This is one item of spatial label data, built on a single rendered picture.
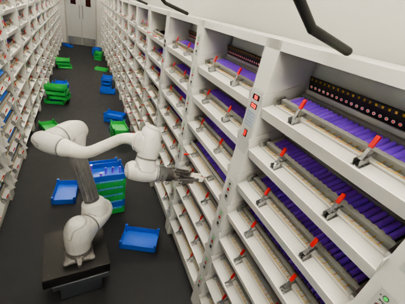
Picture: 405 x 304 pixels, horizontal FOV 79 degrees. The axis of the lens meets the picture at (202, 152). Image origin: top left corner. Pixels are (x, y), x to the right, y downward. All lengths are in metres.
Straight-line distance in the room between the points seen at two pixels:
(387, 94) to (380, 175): 0.30
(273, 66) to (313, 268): 0.72
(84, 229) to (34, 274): 0.64
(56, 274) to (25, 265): 0.49
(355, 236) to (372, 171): 0.20
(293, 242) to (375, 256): 0.28
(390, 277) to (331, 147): 0.35
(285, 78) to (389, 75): 0.42
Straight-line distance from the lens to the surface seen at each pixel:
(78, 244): 1.77
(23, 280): 2.24
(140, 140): 1.22
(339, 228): 0.85
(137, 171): 1.23
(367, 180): 0.76
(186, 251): 2.06
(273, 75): 1.00
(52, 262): 1.92
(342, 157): 0.80
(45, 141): 1.51
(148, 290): 2.07
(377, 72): 0.75
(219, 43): 1.65
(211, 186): 1.44
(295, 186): 0.94
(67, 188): 2.87
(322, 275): 0.96
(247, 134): 1.09
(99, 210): 1.82
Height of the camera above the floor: 1.78
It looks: 29 degrees down
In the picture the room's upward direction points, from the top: 13 degrees clockwise
